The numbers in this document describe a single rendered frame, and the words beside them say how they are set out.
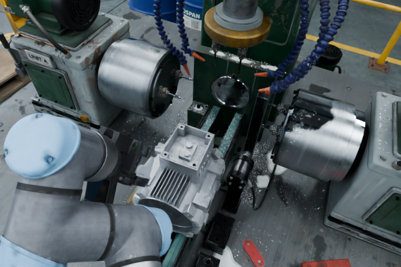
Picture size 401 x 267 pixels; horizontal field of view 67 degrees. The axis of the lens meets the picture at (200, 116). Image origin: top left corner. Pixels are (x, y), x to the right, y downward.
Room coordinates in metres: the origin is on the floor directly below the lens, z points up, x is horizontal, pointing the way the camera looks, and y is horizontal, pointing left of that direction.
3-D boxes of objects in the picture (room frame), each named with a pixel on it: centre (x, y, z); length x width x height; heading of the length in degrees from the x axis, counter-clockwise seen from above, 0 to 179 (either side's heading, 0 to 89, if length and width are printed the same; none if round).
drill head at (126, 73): (0.84, 0.26, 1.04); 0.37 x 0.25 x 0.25; 69
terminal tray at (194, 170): (0.46, 0.03, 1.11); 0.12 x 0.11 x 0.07; 161
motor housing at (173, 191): (0.42, 0.04, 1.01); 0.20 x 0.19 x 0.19; 161
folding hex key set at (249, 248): (0.32, -0.19, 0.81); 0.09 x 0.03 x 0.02; 32
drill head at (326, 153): (0.60, -0.38, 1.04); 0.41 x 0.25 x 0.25; 69
